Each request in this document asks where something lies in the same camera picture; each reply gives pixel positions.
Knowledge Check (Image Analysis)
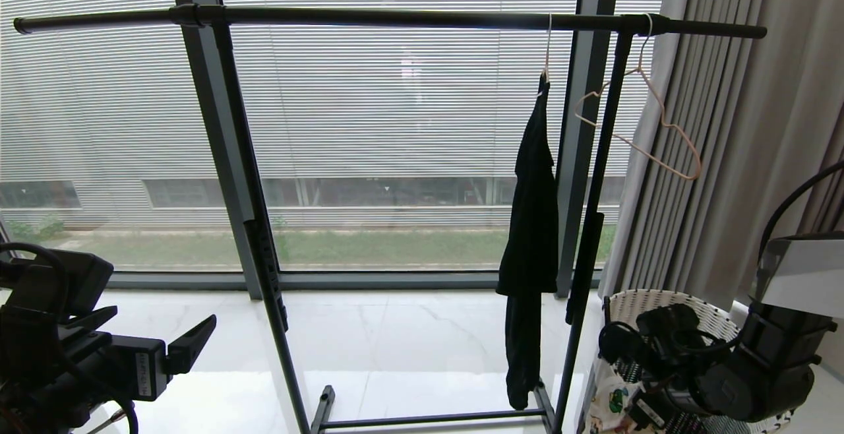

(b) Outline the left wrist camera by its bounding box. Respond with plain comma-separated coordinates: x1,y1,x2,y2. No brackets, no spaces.
0,243,116,329

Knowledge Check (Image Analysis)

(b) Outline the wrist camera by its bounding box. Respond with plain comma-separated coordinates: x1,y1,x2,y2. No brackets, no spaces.
597,302,709,372
0,243,116,329

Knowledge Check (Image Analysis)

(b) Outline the black clothes rack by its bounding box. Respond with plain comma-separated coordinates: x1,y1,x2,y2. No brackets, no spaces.
13,3,769,434

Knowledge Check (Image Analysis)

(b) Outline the black garment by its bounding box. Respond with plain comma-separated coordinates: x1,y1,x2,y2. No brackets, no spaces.
496,71,561,412

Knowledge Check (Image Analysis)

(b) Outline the pink clothes hanger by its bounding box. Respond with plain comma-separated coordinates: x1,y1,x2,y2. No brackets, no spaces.
535,14,555,100
574,17,702,181

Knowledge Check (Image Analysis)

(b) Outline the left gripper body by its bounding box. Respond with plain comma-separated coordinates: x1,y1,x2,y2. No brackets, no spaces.
56,330,169,408

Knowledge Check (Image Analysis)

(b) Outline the window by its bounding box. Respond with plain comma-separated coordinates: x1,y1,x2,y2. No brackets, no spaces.
0,0,670,299

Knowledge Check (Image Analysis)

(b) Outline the cream printed garment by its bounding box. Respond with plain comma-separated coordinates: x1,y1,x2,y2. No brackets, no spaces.
587,361,644,434

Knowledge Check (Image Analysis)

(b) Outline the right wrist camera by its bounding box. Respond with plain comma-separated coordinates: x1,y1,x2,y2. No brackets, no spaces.
597,302,709,372

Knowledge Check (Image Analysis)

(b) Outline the white laundry basket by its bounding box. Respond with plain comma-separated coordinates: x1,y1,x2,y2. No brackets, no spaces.
599,289,799,434

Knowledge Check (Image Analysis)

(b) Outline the beige curtain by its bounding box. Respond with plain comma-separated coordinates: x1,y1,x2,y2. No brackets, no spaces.
597,0,844,309

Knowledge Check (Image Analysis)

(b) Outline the black cable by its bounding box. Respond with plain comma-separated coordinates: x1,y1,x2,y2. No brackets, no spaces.
757,160,844,263

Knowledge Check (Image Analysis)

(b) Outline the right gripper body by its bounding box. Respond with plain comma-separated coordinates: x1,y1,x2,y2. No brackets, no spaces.
626,361,713,431

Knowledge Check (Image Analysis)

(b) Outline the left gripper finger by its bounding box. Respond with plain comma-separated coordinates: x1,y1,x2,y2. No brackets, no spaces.
63,307,119,341
165,315,217,375

